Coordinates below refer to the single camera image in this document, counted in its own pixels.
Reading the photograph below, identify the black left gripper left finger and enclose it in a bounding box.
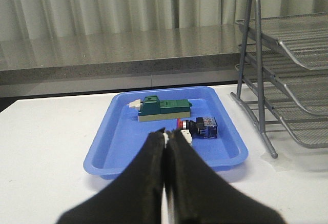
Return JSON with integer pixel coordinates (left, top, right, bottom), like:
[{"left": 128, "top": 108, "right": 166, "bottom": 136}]
[{"left": 57, "top": 129, "right": 165, "bottom": 223}]

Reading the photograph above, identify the blue plastic tray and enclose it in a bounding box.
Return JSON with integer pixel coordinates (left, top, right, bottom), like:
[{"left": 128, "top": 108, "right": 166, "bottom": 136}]
[{"left": 83, "top": 86, "right": 249, "bottom": 180}]

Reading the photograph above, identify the white circuit breaker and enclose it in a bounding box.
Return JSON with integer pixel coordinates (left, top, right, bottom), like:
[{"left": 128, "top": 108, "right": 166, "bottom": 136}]
[{"left": 162, "top": 129, "right": 193, "bottom": 147}]

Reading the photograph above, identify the red emergency stop button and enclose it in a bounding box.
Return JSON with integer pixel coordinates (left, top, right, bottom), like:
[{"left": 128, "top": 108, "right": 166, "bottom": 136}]
[{"left": 177, "top": 117, "right": 218, "bottom": 139}]

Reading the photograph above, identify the mesh tray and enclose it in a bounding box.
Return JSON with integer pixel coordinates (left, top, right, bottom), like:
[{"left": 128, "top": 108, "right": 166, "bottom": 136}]
[
  {"left": 234, "top": 12, "right": 328, "bottom": 71},
  {"left": 243, "top": 80, "right": 328, "bottom": 149},
  {"left": 234, "top": 43, "right": 328, "bottom": 117}
]

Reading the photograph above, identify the green terminal block module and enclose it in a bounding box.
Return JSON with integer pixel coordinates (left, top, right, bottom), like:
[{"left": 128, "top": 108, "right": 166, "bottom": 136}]
[{"left": 129, "top": 95, "right": 192, "bottom": 122}]

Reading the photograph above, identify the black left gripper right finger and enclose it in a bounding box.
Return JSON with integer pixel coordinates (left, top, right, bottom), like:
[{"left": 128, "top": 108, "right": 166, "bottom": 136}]
[{"left": 165, "top": 130, "right": 285, "bottom": 223}]

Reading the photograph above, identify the grey stone counter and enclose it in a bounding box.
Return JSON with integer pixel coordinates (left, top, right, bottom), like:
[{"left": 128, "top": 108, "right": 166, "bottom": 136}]
[{"left": 1, "top": 24, "right": 241, "bottom": 97}]

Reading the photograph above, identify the grey metal rack frame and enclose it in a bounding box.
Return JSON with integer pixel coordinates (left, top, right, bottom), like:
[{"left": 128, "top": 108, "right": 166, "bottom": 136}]
[{"left": 230, "top": 0, "right": 328, "bottom": 159}]

